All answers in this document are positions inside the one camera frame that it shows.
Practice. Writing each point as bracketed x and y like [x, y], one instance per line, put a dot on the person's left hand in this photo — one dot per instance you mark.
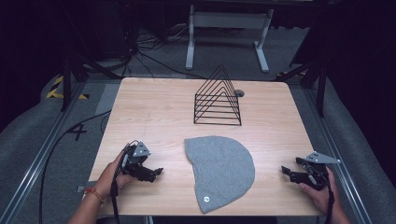
[109, 177]

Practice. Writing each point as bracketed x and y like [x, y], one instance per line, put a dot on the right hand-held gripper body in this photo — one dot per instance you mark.
[314, 179]

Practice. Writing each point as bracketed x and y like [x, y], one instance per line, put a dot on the yellow black hazard tape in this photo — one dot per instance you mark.
[53, 93]

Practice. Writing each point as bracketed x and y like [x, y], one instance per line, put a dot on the black metal stand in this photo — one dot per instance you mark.
[66, 87]
[320, 93]

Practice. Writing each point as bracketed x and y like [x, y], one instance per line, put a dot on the grey round table grommet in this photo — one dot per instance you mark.
[239, 93]

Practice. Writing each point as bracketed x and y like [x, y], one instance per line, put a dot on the aluminium floor rail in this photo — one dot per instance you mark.
[347, 189]
[37, 161]

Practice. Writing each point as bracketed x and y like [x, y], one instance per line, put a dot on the white metal table frame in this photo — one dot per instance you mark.
[229, 20]

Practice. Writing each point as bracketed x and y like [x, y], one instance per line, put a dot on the person's right hand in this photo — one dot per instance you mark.
[323, 196]

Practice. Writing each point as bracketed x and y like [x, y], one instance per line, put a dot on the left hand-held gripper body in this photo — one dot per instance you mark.
[138, 152]

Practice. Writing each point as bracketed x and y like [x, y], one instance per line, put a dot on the grey knit beanie hat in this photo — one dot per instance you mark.
[221, 171]

